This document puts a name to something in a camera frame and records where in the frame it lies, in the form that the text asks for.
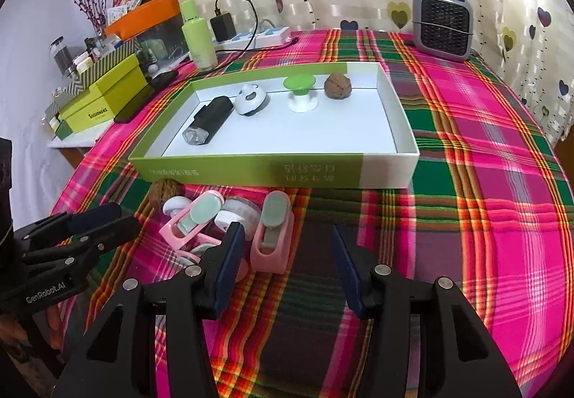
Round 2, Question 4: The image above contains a black smartphone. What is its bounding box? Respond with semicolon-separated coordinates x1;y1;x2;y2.
114;70;179;124

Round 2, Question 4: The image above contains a white round ribbed cap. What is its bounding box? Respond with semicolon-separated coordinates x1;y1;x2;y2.
214;196;261;242

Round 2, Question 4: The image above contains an orange-lidded clear storage bin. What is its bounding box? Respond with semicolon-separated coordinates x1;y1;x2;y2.
105;0;189;67

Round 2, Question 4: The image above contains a light green lotion bottle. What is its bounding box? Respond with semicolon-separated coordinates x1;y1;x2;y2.
180;0;218;71

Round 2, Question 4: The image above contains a black power adapter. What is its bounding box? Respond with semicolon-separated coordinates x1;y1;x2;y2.
210;13;236;43

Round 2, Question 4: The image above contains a left hand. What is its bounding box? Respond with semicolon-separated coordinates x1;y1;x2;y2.
0;307;64;363

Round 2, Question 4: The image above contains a grey mini space heater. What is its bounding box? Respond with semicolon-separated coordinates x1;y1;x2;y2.
413;0;474;62

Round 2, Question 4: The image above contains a lime green shoe box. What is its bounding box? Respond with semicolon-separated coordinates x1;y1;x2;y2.
51;54;147;140

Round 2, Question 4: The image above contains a green white cardboard tray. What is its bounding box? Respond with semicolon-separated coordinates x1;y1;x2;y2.
128;62;420;189

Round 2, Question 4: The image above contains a dark glass jar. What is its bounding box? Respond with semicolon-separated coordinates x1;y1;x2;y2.
50;36;77;77

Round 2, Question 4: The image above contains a black bike light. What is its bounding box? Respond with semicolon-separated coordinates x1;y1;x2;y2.
182;96;234;146

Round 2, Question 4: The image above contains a white panda-face gadget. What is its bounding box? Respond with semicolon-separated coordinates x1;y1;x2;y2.
234;83;268;117

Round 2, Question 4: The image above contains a pink silicone clip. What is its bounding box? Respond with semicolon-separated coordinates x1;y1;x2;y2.
160;190;224;250
175;233;222;266
250;190;294;275

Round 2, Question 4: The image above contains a white blue power strip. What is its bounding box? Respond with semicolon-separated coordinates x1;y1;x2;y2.
213;27;292;50

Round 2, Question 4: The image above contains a green-top white suction holder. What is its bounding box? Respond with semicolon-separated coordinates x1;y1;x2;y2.
283;74;318;113

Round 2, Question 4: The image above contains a black charging cable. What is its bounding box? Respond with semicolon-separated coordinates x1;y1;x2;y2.
165;0;300;77

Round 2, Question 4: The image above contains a pink green plaid tablecloth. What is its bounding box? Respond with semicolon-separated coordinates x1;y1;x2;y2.
48;28;574;398

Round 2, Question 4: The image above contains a brown walnut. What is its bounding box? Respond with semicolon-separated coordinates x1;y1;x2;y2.
148;179;185;210
324;73;352;100

